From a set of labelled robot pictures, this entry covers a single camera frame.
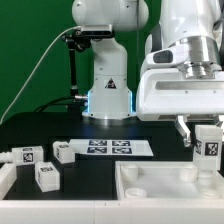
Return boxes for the white camera cable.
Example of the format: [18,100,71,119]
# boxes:
[0,25,82,126]

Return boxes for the white front fence wall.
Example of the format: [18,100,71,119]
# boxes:
[0,199,224,224]

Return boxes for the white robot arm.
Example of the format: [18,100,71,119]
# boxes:
[72,0,224,144]

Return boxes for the white left fence block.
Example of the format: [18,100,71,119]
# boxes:
[0,163,17,200]

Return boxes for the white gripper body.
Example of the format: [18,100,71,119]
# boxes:
[136,44,224,121]

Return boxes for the white square table top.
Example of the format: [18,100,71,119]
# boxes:
[115,161,224,200]

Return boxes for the black camera stand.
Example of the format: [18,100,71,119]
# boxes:
[62,31,91,113]

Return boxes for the grey camera on stand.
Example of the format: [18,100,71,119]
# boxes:
[81,25,113,37]

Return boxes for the black cables on table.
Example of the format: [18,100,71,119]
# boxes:
[33,96,89,113]

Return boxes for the white sheet with tags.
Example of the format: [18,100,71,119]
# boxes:
[69,139,153,156]

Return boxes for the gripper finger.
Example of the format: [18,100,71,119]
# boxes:
[215,115,224,128]
[175,115,191,147]

